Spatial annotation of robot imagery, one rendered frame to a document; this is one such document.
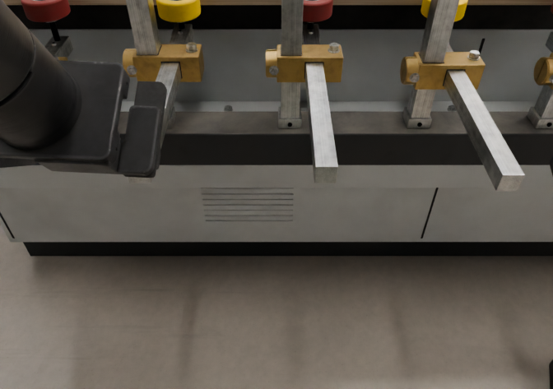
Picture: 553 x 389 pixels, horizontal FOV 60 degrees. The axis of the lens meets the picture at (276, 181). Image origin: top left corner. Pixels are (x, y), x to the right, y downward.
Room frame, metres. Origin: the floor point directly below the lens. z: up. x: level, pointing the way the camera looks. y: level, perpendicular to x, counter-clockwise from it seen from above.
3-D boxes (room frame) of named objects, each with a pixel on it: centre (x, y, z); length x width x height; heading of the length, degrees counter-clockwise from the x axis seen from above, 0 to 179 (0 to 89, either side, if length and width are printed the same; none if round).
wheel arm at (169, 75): (0.69, 0.18, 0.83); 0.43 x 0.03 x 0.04; 0
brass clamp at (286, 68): (0.78, -0.05, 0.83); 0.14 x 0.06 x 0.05; 90
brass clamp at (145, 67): (0.78, 0.20, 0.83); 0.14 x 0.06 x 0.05; 90
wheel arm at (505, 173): (0.69, -0.32, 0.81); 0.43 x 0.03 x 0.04; 0
